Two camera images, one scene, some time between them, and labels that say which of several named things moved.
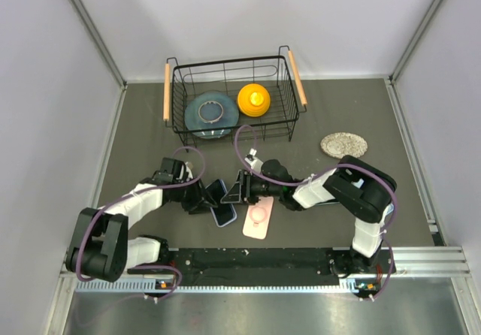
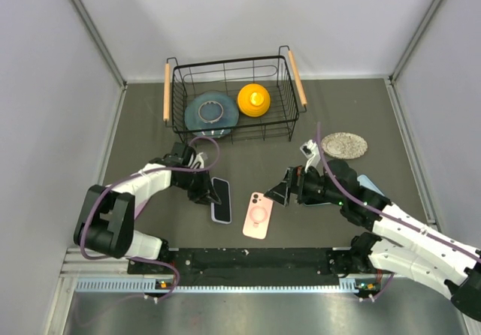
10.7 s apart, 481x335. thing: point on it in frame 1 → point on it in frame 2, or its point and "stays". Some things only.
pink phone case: x=258 y=218 stays
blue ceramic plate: x=211 y=110 stays
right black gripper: x=244 y=179 → x=297 y=179
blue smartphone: x=224 y=212 stays
